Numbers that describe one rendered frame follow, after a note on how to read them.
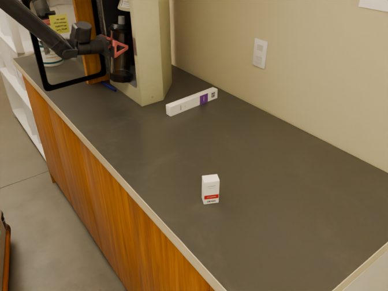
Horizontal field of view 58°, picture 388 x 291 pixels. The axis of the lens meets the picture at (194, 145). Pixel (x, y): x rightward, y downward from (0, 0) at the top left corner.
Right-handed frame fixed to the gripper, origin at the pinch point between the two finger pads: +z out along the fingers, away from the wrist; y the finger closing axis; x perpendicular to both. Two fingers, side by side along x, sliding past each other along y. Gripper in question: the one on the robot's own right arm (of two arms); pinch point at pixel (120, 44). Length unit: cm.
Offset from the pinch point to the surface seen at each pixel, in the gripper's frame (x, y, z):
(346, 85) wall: -3, -82, 41
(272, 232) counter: 25, -99, -9
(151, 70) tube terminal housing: 7.5, -14.8, 6.3
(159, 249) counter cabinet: 47, -69, -24
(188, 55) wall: 10.5, 9.3, 44.9
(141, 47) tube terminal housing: -2.5, -14.7, 1.3
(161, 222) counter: 28, -77, -29
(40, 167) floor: 119, 112, -11
